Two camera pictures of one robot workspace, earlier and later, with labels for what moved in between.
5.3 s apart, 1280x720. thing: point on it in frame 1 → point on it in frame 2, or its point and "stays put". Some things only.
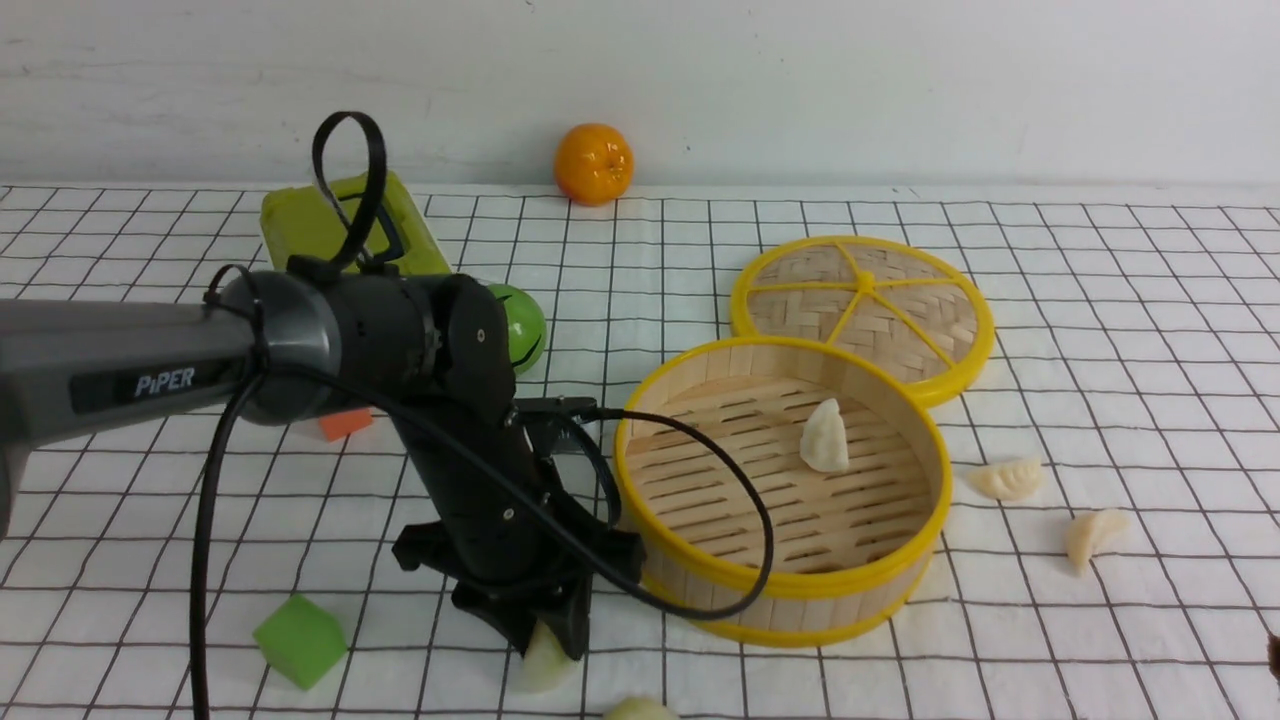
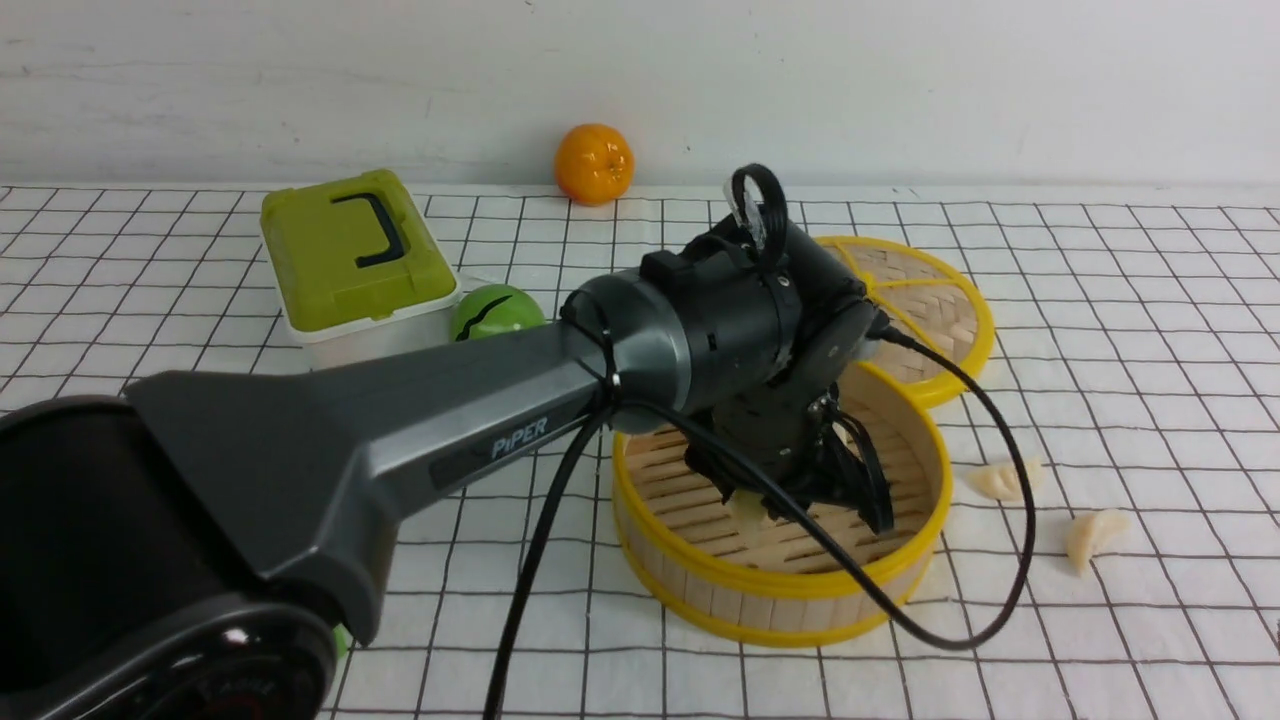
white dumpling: x=1006 y=480 stays put
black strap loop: x=369 y=200 → x=776 y=208
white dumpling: x=1088 y=530 stays put
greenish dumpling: x=545 y=666 → x=749 y=511
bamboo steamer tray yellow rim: x=858 y=461 stays put
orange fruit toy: x=593 y=164 stays put
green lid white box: x=299 y=224 stays put
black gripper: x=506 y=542 → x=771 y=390
